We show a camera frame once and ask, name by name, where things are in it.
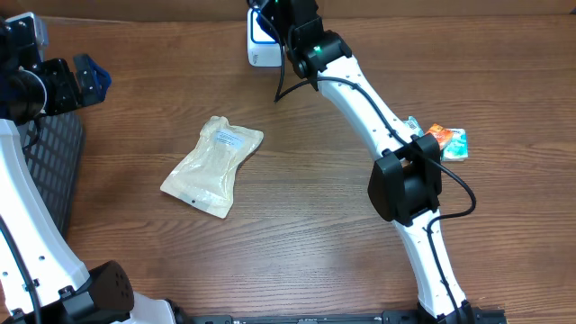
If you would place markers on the beige paper pouch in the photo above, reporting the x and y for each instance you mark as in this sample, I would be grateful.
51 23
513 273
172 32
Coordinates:
205 178

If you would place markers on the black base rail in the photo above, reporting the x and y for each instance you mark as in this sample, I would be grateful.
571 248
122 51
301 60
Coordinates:
386 317

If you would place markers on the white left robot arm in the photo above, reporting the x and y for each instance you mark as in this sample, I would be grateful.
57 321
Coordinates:
43 280

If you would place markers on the green wet wipes pack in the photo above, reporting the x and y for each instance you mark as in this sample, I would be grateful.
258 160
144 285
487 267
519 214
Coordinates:
414 126

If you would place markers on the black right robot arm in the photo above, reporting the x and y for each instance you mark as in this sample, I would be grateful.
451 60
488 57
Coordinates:
406 179

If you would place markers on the teal packet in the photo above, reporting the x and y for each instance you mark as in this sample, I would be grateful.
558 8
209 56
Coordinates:
457 148

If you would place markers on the dark grey plastic basket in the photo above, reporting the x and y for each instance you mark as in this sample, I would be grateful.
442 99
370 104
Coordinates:
54 162

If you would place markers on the white barcode scanner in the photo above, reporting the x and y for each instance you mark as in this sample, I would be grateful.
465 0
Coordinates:
263 49

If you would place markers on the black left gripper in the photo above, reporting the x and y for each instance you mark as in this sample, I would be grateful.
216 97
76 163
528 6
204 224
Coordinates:
94 80

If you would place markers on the orange Kleenex tissue pack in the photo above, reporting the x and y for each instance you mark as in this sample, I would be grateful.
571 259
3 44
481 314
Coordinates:
442 135

